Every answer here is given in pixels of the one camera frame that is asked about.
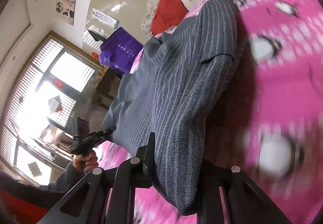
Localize grey pinstripe suit jacket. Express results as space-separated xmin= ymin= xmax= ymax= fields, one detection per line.
xmin=102 ymin=0 xmax=241 ymax=215

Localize left forearm grey sleeve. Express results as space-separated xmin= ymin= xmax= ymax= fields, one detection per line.
xmin=1 ymin=160 xmax=86 ymax=209

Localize person's left hand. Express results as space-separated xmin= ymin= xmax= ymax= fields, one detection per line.
xmin=72 ymin=150 xmax=99 ymax=174

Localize dark wooden side table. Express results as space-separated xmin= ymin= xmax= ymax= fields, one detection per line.
xmin=92 ymin=68 xmax=123 ymax=110

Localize window with blinds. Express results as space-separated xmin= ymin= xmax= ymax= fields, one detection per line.
xmin=1 ymin=32 xmax=100 ymax=185

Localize pink penguin print blanket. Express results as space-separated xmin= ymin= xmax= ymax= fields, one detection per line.
xmin=94 ymin=0 xmax=323 ymax=224

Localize purple shopping bag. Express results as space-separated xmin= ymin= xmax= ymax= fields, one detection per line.
xmin=99 ymin=27 xmax=143 ymax=74

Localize red pillow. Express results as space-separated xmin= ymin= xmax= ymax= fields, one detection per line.
xmin=151 ymin=0 xmax=188 ymax=36

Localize wall calendar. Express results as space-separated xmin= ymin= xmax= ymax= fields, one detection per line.
xmin=91 ymin=8 xmax=119 ymax=29

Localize unframed wall poster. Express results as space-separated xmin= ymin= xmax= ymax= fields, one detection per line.
xmin=55 ymin=0 xmax=76 ymax=26

